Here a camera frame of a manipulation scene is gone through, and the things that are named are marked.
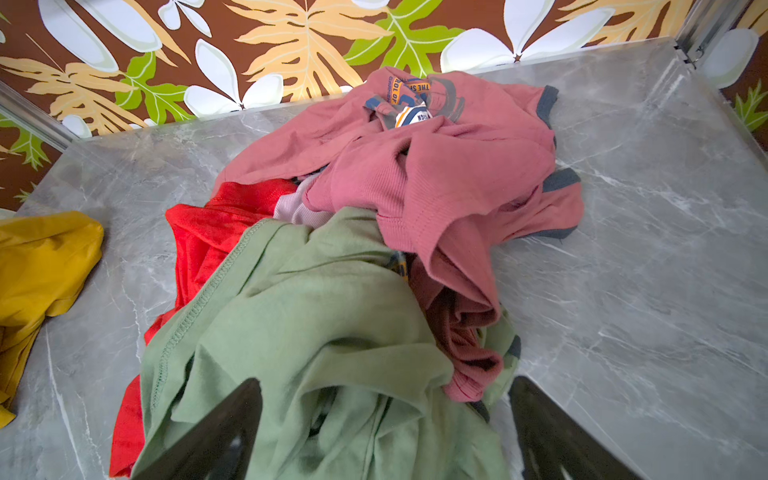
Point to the maroon pink shirt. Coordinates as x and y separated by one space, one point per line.
451 165

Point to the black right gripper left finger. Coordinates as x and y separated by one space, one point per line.
220 445

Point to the red cloth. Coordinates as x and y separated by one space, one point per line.
204 236

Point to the pale lilac cloth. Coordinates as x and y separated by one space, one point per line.
291 208

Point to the olive green cloth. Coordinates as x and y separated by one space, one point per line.
351 376

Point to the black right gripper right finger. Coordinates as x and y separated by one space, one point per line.
553 445

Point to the yellow cloth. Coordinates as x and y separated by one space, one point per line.
45 262

